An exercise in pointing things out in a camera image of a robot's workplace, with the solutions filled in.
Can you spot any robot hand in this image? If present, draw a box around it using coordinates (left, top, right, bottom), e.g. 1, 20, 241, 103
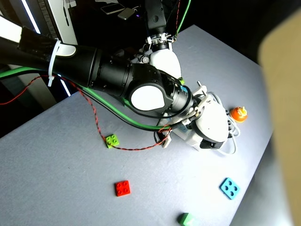
188, 100, 232, 151
135, 46, 186, 84

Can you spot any orange toy fruit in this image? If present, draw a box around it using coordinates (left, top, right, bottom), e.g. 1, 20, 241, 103
230, 106, 249, 123

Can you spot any grey rounded device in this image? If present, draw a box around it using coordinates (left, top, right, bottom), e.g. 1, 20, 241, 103
117, 7, 136, 21

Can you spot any blue four-hole block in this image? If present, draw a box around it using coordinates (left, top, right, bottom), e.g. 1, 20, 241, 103
219, 178, 241, 201

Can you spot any black smartphone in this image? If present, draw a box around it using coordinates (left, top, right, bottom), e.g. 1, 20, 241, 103
100, 2, 126, 15

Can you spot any blurred beige panel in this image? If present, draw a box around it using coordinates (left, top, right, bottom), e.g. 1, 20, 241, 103
257, 9, 301, 226

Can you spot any lime green studded brick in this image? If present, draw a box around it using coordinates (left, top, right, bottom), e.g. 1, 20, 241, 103
104, 134, 120, 149

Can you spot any green cube letter Y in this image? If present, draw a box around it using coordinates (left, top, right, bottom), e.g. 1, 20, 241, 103
176, 212, 199, 226

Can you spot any red studded brick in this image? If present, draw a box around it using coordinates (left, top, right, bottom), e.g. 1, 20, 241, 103
114, 180, 131, 197

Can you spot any white zip tie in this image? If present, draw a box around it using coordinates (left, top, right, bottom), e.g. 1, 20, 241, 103
48, 39, 61, 88

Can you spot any white upright column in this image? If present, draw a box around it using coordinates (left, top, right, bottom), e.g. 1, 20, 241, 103
47, 0, 78, 46

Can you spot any grey table cloth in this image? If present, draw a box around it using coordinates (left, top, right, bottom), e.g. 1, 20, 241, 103
0, 24, 276, 226

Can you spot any red black twisted wire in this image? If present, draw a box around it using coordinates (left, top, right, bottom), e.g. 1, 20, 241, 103
173, 0, 182, 38
0, 74, 173, 152

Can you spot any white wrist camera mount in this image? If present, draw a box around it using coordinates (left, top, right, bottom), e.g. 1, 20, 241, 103
154, 128, 174, 148

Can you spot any green cable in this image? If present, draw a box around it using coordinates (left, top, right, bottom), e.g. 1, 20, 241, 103
175, 0, 191, 35
0, 65, 172, 132

